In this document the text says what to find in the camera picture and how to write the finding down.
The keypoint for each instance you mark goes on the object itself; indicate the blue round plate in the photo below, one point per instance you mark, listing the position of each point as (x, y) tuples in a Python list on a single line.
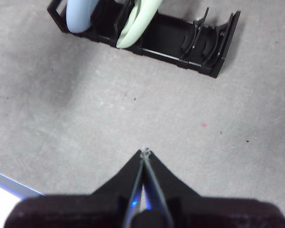
[(79, 19)]

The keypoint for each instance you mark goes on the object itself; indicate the black plastic plate rack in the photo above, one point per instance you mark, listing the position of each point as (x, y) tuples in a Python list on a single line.
[(168, 42)]

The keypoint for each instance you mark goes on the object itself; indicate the pale green round plate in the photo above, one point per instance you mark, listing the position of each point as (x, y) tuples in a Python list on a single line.
[(137, 26)]

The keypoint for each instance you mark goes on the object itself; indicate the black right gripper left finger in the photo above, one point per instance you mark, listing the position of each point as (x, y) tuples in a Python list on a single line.
[(114, 185)]

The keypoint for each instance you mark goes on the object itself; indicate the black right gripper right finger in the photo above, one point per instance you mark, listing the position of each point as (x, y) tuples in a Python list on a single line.
[(175, 185)]

